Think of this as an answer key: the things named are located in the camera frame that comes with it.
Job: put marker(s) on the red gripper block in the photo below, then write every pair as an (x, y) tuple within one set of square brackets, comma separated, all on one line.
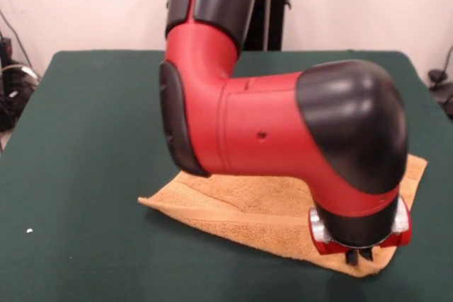
[(401, 236)]

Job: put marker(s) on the tan terry towel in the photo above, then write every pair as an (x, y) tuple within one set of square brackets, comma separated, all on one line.
[(247, 210)]

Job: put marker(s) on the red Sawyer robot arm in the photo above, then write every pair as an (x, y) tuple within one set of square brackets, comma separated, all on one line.
[(265, 121)]

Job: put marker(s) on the black equipment base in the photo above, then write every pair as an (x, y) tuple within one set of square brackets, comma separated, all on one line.
[(444, 98)]

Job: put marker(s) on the dark grey round knob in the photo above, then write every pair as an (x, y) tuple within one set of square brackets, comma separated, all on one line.
[(437, 75)]

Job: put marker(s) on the black stand column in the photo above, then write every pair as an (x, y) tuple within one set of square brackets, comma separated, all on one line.
[(269, 15)]

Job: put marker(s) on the dark green table cloth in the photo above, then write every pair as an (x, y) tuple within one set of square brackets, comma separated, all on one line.
[(88, 139)]

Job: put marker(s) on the small white crumb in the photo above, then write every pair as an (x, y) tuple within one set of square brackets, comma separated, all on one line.
[(29, 230)]

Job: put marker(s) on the black block with red dot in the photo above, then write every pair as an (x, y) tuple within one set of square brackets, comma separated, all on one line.
[(5, 45)]

